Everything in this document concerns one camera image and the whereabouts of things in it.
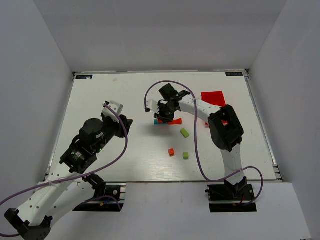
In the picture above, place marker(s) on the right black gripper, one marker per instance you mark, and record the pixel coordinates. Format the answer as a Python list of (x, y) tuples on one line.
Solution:
[(164, 115)]

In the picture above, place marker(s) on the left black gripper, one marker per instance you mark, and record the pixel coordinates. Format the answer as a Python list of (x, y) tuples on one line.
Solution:
[(121, 126)]

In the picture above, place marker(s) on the red arch wood block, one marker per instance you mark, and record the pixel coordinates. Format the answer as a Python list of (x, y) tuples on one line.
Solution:
[(176, 122)]

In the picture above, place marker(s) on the teal long wood block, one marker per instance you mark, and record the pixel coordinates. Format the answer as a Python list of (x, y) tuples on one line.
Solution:
[(155, 122)]

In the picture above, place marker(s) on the red plastic bin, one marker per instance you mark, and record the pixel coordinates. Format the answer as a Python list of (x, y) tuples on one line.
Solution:
[(215, 98)]

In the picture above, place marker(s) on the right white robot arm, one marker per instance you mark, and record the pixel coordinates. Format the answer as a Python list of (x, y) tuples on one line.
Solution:
[(225, 128)]

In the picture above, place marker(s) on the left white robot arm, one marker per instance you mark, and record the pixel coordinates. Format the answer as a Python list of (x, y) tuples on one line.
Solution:
[(70, 185)]

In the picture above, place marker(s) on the green rectangular wood block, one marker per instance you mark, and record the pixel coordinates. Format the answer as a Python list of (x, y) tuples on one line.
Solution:
[(184, 133)]

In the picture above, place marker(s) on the red cube wood block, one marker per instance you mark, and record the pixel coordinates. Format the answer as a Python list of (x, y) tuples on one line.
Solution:
[(171, 152)]

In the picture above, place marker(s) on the green cube wood block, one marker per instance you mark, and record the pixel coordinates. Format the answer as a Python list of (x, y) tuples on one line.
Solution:
[(185, 155)]

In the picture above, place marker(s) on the left table corner label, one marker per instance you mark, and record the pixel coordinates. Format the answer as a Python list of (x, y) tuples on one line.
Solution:
[(83, 77)]

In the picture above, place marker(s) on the dark table corner label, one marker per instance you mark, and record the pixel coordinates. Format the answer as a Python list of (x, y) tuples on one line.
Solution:
[(234, 74)]

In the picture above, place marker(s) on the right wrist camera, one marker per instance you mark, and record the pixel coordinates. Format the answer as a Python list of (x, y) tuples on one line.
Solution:
[(152, 105)]

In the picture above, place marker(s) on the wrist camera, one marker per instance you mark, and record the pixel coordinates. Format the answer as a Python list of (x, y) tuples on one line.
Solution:
[(112, 109), (152, 105)]

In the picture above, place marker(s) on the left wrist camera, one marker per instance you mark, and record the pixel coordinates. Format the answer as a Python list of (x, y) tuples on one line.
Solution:
[(112, 109)]

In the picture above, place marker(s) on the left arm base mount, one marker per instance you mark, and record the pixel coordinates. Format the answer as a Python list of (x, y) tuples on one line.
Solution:
[(106, 197)]

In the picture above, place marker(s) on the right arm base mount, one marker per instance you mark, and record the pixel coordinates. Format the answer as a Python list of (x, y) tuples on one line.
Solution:
[(221, 201)]

